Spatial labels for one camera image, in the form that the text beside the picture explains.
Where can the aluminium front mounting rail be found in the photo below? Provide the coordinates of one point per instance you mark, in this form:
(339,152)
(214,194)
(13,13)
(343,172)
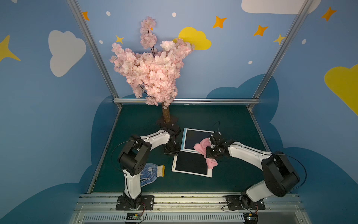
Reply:
(188,208)

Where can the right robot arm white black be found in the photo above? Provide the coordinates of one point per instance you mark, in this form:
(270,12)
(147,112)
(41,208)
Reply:
(279,175)

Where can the green circuit board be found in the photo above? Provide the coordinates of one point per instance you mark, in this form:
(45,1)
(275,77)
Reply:
(250,218)
(133,218)

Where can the blue dotted work glove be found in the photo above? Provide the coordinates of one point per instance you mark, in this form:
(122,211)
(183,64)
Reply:
(150,173)

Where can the right green circuit board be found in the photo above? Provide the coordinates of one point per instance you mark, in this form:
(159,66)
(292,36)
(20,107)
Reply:
(250,218)

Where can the left green circuit board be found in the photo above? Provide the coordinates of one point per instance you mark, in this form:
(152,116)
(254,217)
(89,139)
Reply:
(133,218)

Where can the white drawing tablet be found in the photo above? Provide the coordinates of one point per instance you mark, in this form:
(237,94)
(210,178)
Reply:
(192,137)
(191,163)

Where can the aluminium frame rails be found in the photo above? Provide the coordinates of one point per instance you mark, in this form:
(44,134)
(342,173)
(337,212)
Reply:
(249,103)

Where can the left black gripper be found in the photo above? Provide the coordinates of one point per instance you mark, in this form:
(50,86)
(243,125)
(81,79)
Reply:
(172,147)

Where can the pink cherry blossom tree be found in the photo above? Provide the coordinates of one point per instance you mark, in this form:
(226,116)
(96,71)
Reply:
(153,73)

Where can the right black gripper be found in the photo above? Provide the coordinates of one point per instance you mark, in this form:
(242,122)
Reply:
(213,151)

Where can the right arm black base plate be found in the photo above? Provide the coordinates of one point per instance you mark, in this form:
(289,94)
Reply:
(238,202)

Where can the pink cloth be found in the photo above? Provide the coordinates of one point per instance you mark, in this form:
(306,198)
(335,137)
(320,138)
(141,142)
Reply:
(202,149)

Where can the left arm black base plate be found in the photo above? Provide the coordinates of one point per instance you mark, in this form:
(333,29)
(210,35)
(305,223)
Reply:
(145,202)

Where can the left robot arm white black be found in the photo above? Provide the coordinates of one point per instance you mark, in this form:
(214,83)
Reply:
(133,158)

